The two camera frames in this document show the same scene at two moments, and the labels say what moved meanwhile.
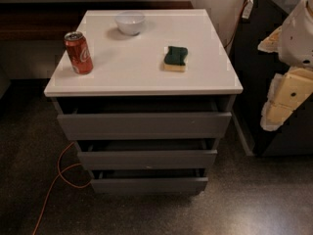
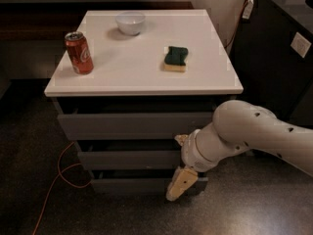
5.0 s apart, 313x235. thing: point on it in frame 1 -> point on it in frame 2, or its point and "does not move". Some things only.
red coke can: x=79 y=53 does not move
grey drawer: x=147 y=160 does not move
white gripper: x=297 y=38 -> x=193 y=154
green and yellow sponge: x=174 y=59 does not move
